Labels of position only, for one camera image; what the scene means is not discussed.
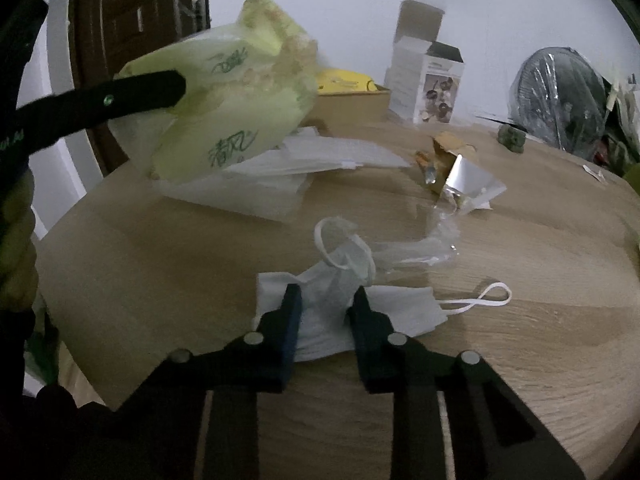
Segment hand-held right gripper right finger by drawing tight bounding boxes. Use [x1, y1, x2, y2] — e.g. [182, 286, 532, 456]
[348, 286, 586, 480]

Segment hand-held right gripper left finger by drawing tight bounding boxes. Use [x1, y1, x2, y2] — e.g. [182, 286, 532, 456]
[65, 284, 303, 480]

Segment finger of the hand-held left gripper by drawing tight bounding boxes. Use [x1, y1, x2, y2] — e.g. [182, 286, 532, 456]
[15, 70, 187, 156]

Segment white face mask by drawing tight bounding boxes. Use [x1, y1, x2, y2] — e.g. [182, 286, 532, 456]
[252, 216, 513, 363]

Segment green tissue packet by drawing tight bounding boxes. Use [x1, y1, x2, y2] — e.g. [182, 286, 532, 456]
[114, 0, 321, 183]

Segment frosted clear plastic sachet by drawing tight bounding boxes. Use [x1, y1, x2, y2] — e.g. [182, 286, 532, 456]
[160, 170, 313, 222]

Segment person's left hand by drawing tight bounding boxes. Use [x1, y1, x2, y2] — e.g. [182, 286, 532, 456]
[0, 172, 38, 311]

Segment dark brown wooden door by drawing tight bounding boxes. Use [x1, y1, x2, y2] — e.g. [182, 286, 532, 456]
[70, 0, 211, 176]

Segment crumpled clear plastic wrapper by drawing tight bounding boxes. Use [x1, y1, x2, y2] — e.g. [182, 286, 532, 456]
[372, 200, 461, 273]

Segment white bag with black squares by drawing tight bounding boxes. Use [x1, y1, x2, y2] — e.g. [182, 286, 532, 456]
[225, 127, 412, 177]

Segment silver foil wrapper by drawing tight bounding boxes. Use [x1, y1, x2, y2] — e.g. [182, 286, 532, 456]
[417, 152, 507, 216]

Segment brown torn cardboard piece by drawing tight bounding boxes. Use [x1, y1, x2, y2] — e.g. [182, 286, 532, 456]
[415, 131, 479, 163]

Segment brown paper bowl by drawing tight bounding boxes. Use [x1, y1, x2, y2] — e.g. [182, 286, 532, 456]
[312, 82, 392, 123]

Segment small green figurine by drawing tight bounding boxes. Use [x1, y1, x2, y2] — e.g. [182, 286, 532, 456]
[497, 125, 529, 153]

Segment white carton box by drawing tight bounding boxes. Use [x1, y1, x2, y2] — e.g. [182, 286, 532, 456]
[385, 0, 466, 125]

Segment crumpled clear plastic bag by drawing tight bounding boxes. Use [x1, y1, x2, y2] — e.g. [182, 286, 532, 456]
[510, 46, 613, 153]

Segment pile of white plastic bags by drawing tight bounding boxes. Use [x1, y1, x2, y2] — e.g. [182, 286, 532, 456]
[602, 65, 640, 176]

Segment metal door handle plate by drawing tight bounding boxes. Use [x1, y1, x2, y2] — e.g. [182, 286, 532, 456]
[181, 0, 207, 27]

